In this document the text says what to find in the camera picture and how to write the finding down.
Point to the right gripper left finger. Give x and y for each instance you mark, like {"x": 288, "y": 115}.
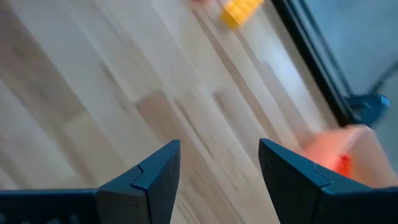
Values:
{"x": 140, "y": 202}

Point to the blue clamp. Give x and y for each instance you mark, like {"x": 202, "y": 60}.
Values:
{"x": 370, "y": 109}

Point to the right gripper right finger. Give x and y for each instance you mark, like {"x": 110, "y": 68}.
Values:
{"x": 295, "y": 199}

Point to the black aluminium table frame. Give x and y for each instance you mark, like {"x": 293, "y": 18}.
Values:
{"x": 310, "y": 56}

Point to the orange-red toy brick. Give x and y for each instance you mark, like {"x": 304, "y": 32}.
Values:
{"x": 344, "y": 166}

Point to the orange translucent bin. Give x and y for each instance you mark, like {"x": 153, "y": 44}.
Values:
{"x": 367, "y": 149}

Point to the yellow toy brick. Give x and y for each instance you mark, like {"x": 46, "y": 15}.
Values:
{"x": 239, "y": 12}

